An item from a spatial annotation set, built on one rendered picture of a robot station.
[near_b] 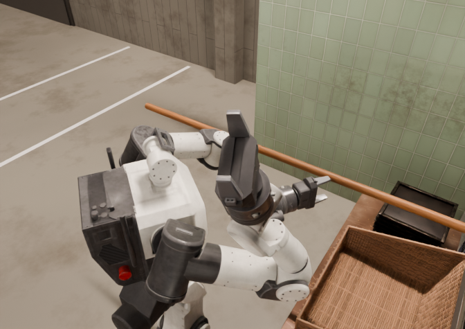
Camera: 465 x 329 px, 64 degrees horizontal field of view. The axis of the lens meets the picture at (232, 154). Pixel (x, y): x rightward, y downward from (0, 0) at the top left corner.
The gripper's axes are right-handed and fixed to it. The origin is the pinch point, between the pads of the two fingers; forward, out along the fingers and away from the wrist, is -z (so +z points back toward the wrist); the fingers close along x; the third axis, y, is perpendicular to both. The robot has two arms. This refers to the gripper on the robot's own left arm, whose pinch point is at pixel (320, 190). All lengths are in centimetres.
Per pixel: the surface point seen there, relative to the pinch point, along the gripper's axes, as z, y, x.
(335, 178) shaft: -7.5, -2.0, -1.1
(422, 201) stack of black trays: -71, -12, 41
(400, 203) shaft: -19.6, 15.8, -0.9
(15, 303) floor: 138, -85, 118
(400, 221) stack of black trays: -51, -4, 40
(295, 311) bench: 6, 7, 61
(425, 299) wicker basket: -46, 23, 59
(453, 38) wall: -115, -61, -16
